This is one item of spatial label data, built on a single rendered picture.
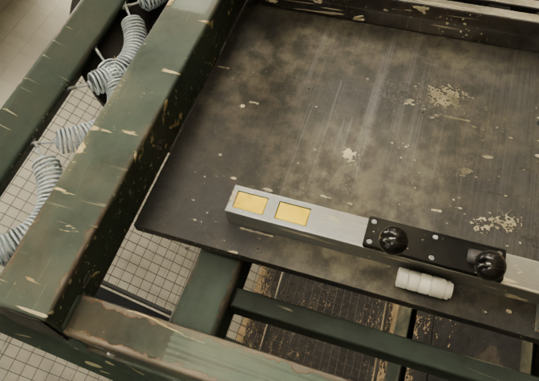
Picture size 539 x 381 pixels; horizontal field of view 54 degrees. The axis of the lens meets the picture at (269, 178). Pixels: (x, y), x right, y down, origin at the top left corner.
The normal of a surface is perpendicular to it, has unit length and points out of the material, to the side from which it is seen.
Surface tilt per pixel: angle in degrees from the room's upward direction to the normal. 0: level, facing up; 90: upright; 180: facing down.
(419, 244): 59
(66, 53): 90
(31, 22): 90
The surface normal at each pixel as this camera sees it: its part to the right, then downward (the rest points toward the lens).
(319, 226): -0.07, -0.53
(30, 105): 0.43, -0.33
